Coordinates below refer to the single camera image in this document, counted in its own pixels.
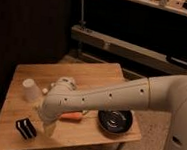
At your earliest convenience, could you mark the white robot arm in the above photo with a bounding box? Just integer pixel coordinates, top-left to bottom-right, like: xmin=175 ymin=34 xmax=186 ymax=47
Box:
xmin=39 ymin=75 xmax=187 ymax=150

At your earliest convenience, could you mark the black white striped eraser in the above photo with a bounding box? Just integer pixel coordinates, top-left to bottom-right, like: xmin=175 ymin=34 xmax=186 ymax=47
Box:
xmin=15 ymin=118 xmax=37 ymax=140

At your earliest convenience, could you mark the orange carrot toy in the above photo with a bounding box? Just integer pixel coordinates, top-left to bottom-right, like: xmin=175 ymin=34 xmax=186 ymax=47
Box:
xmin=60 ymin=112 xmax=83 ymax=121

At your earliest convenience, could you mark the wooden low table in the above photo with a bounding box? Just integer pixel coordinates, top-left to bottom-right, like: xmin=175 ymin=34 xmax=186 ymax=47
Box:
xmin=0 ymin=63 xmax=141 ymax=150

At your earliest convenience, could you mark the black round pan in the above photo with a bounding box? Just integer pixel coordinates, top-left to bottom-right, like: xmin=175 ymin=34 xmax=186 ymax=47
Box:
xmin=98 ymin=110 xmax=133 ymax=134

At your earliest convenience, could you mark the metal vertical pole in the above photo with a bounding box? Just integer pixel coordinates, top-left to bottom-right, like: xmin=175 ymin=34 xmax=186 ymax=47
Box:
xmin=77 ymin=0 xmax=85 ymax=58

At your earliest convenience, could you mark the wooden shelf rail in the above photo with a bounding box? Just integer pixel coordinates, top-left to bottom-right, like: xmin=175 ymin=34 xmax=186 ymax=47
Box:
xmin=71 ymin=25 xmax=187 ymax=75

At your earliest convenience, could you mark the black handle on shelf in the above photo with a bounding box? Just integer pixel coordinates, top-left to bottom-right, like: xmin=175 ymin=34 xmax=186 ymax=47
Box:
xmin=165 ymin=55 xmax=187 ymax=69

